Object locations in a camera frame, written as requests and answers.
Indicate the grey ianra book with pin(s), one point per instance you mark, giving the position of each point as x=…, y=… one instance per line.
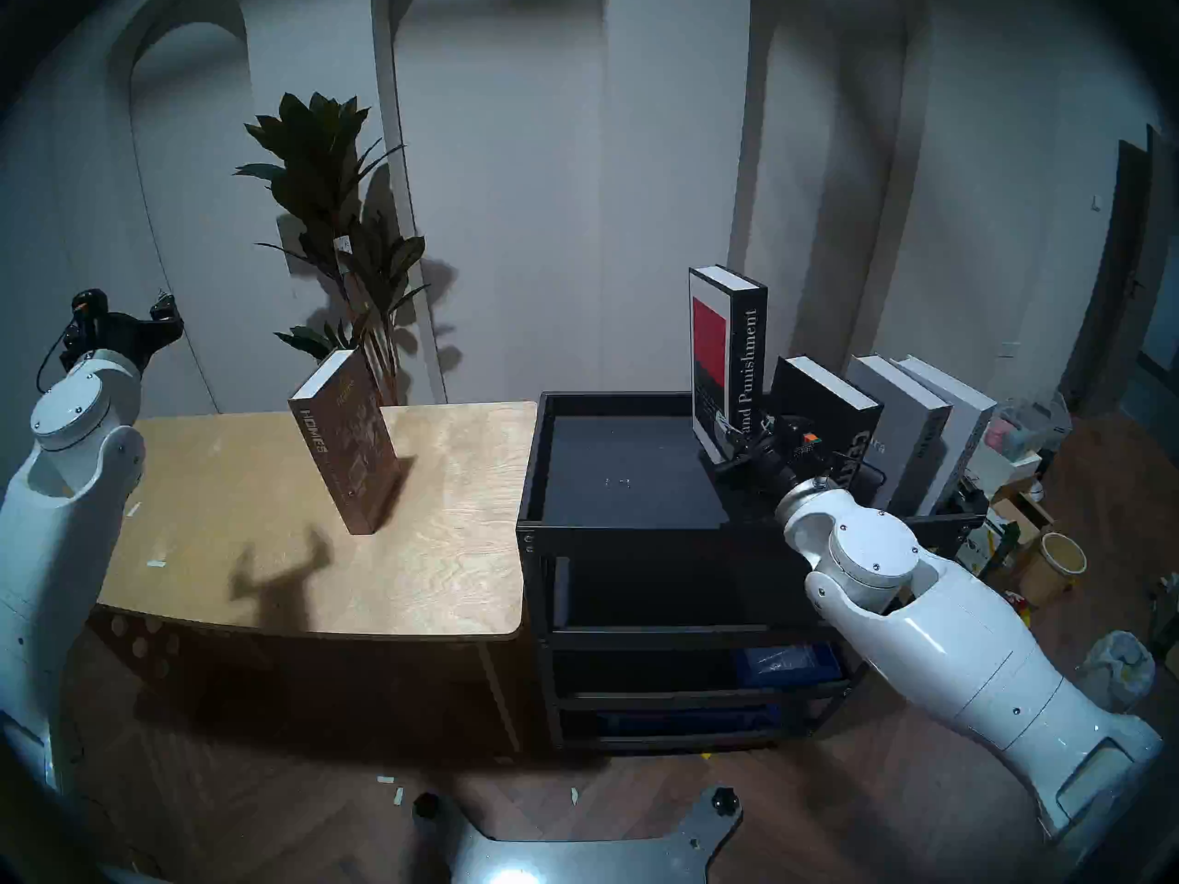
x=907, y=440

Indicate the brown cardboard box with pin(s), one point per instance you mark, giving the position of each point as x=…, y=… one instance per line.
x=1022, y=514

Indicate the black star knob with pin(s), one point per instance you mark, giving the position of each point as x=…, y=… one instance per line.
x=426, y=806
x=726, y=802

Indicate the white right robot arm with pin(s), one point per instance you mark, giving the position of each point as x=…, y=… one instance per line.
x=958, y=633

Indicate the black Crime and Punishment book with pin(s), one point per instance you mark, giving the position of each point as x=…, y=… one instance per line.
x=728, y=357

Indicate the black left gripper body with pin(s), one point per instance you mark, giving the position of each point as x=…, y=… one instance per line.
x=120, y=334

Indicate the dark blue flat bin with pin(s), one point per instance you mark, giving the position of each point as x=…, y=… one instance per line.
x=682, y=721

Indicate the black metal shelf cart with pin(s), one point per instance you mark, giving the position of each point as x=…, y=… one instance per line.
x=626, y=468

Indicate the clear plastic storage box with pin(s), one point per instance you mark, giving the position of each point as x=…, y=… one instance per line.
x=1027, y=426

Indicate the black Century book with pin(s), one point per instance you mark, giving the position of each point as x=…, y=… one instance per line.
x=824, y=399

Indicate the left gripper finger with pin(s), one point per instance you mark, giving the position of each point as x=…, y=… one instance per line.
x=169, y=309

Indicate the grey metal robot base plate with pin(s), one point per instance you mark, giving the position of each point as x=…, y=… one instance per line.
x=571, y=859

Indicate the dark brown door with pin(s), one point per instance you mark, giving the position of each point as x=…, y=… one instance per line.
x=1110, y=274

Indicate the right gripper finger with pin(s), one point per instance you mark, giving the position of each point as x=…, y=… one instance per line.
x=734, y=436

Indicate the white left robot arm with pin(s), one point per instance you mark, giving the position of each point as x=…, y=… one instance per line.
x=55, y=523

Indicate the tall green leafy plant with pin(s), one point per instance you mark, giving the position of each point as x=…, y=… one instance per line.
x=309, y=164

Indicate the brown Homes book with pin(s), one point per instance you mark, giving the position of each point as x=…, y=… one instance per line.
x=350, y=449

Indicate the light wooden table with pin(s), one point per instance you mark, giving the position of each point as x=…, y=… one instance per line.
x=387, y=569

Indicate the green white carton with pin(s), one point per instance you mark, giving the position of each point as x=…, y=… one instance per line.
x=986, y=541

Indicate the white Design Hotels Yearbook book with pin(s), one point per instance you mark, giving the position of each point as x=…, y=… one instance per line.
x=963, y=422

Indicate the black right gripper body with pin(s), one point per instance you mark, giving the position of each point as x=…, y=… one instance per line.
x=783, y=459

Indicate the white trash bag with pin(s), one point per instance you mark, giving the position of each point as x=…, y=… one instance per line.
x=1119, y=670

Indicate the blue bin with plastic bag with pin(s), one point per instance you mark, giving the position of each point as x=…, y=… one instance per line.
x=787, y=663

